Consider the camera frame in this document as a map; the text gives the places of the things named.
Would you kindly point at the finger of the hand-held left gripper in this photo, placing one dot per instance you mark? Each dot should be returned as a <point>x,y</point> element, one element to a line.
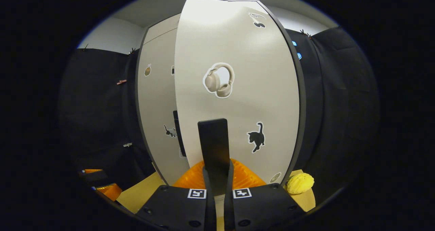
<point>93,176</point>
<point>108,191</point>

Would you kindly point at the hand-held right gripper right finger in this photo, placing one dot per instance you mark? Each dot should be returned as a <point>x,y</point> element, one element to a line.
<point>265,203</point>

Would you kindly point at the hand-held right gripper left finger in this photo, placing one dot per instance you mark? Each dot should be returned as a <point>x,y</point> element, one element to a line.
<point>176,203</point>

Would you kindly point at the grey cabinet door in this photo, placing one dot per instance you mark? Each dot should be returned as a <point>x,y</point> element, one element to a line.
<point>238,47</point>
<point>156,105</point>

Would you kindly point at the grey double-door shoe cabinet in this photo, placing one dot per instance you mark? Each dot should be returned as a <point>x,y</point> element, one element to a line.
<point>302,102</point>

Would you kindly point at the grey cabinet drawer front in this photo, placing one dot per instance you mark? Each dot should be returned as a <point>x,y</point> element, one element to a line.
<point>163,27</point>

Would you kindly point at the yellow ribbed toy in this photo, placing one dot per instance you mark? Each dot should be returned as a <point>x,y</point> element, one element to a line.
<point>300,183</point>

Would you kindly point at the black backdrop cloth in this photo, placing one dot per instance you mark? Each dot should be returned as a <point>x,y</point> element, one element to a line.
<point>98,115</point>

